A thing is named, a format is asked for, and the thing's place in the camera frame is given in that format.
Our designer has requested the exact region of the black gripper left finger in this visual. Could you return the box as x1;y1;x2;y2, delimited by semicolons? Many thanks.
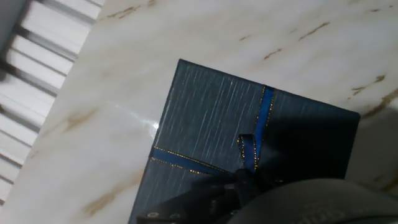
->
136;177;244;224

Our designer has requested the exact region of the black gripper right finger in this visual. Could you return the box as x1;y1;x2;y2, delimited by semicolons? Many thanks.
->
235;169;280;200

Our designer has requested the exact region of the dark blue ribboned box lid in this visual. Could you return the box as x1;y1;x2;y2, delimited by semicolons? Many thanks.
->
128;58;361;224

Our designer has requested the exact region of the marble pattern table mat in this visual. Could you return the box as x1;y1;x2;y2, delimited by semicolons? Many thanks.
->
0;0;398;224

